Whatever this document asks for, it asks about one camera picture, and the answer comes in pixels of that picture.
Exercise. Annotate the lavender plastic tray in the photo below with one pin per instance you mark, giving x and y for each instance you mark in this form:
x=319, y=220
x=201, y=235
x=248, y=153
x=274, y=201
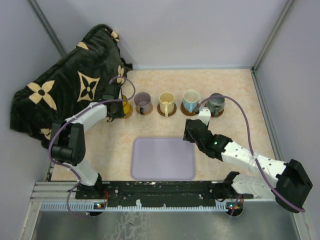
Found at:
x=163, y=159

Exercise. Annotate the dark wooden coaster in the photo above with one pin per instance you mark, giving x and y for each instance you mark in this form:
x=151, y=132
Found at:
x=186, y=112
x=216, y=116
x=163, y=114

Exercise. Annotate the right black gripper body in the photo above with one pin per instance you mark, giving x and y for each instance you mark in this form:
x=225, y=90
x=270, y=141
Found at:
x=188, y=137

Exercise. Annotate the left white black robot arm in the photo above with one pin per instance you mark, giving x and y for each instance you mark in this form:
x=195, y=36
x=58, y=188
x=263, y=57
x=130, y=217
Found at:
x=67, y=142

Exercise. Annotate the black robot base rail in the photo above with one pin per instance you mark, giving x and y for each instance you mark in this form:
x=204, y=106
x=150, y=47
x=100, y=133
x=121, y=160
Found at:
x=157, y=193

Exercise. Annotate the white light blue mug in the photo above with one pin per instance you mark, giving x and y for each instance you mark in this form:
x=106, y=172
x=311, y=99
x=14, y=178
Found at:
x=190, y=100

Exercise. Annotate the black floral plush blanket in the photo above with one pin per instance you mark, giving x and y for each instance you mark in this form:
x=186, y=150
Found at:
x=70, y=85

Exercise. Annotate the purple glass mug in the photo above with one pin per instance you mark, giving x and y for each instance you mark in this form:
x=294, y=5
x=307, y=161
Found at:
x=143, y=99

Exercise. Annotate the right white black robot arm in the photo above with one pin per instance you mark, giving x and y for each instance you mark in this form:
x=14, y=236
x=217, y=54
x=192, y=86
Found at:
x=288, y=181

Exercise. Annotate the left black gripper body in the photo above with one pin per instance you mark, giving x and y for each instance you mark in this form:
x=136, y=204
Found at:
x=119, y=111

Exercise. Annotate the white perforated cable duct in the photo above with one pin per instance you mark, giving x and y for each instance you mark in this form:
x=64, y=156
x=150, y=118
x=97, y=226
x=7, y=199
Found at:
x=96, y=207

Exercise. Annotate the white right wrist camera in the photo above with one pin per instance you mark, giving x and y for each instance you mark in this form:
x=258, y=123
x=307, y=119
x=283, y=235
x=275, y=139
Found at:
x=204, y=115

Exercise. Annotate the cream ceramic mug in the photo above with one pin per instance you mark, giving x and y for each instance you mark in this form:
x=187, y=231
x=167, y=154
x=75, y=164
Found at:
x=167, y=102

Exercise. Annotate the woven rattan coaster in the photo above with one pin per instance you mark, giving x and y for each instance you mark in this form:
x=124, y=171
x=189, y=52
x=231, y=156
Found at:
x=129, y=113
x=139, y=110

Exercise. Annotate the grey ceramic mug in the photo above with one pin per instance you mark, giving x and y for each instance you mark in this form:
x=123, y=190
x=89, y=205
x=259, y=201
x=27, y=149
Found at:
x=216, y=104

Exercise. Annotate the yellow glass mug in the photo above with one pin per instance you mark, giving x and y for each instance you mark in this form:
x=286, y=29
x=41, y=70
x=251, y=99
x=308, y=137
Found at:
x=126, y=105

